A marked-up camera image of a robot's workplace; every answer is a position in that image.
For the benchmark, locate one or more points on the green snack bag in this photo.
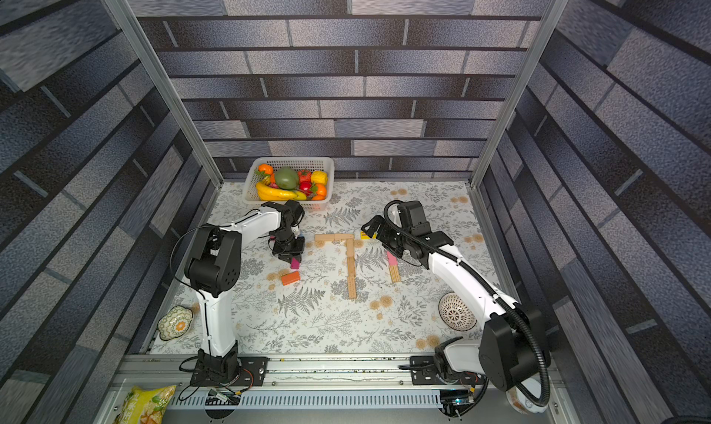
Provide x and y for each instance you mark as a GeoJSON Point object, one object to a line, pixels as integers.
{"type": "Point", "coordinates": [145, 407]}

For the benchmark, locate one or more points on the white perforated bowl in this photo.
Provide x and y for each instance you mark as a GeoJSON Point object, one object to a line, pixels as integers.
{"type": "Point", "coordinates": [455, 314]}

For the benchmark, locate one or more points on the green toy mango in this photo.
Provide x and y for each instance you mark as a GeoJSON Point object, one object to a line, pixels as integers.
{"type": "Point", "coordinates": [286, 178]}

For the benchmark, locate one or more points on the white plastic basket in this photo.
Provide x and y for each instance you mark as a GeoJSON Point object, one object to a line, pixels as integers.
{"type": "Point", "coordinates": [317, 200]}

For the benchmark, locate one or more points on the pink block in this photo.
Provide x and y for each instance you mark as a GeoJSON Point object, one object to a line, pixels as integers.
{"type": "Point", "coordinates": [392, 260]}

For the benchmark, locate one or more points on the yellow toy pepper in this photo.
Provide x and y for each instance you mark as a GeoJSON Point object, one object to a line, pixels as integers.
{"type": "Point", "coordinates": [319, 177]}

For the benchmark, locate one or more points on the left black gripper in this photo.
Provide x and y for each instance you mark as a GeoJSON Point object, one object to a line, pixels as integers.
{"type": "Point", "coordinates": [294, 254]}

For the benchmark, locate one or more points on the white lidded cup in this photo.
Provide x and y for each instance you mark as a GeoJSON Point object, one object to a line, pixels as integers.
{"type": "Point", "coordinates": [523, 405]}

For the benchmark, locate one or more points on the wood block marked 71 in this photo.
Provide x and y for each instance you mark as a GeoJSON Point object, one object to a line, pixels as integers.
{"type": "Point", "coordinates": [351, 267]}

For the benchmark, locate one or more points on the yellow toy banana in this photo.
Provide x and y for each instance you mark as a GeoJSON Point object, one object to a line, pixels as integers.
{"type": "Point", "coordinates": [267, 193]}

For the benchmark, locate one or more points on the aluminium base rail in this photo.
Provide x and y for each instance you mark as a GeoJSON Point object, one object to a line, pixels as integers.
{"type": "Point", "coordinates": [357, 388]}

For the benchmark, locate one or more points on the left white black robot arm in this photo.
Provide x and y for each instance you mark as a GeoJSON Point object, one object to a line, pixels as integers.
{"type": "Point", "coordinates": [212, 267]}

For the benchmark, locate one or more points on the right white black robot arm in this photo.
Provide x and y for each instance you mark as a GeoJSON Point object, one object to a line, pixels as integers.
{"type": "Point", "coordinates": [512, 354]}

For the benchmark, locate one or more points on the orange block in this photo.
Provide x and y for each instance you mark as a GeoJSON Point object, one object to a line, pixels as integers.
{"type": "Point", "coordinates": [290, 278]}

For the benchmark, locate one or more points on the orange toy fruit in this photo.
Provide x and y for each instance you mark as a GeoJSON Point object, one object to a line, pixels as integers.
{"type": "Point", "coordinates": [265, 169]}

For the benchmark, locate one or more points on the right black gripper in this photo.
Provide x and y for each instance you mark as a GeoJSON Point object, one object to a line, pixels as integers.
{"type": "Point", "coordinates": [380, 230]}

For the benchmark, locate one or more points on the patterned ceramic bowl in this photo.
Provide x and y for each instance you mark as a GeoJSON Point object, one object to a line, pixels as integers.
{"type": "Point", "coordinates": [175, 323]}

